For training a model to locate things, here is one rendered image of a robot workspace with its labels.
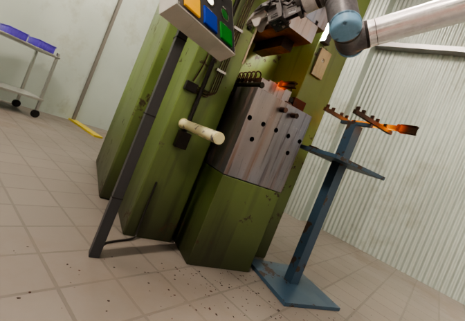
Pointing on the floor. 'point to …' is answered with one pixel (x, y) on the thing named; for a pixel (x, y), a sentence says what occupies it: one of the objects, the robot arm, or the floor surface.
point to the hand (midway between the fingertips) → (249, 21)
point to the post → (138, 144)
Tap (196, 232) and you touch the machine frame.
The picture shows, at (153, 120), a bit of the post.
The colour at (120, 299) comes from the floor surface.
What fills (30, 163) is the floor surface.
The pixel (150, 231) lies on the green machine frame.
